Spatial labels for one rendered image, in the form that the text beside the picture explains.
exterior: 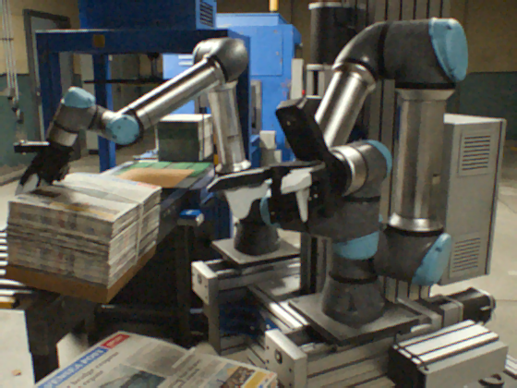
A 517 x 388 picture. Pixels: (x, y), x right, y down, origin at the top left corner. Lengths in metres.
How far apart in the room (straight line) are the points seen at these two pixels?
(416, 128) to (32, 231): 0.95
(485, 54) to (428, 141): 9.18
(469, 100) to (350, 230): 9.37
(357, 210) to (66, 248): 0.80
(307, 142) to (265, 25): 4.09
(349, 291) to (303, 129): 0.57
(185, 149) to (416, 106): 2.40
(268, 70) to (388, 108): 3.44
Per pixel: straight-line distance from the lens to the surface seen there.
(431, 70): 1.04
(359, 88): 1.06
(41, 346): 1.44
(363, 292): 1.20
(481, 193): 1.60
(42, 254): 1.44
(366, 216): 0.85
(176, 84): 1.44
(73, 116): 1.50
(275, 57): 4.75
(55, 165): 1.55
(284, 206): 0.70
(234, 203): 0.68
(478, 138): 1.55
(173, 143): 3.33
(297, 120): 0.70
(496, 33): 10.28
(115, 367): 1.05
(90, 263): 1.38
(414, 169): 1.07
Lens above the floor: 1.37
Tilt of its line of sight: 13 degrees down
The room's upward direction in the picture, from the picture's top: straight up
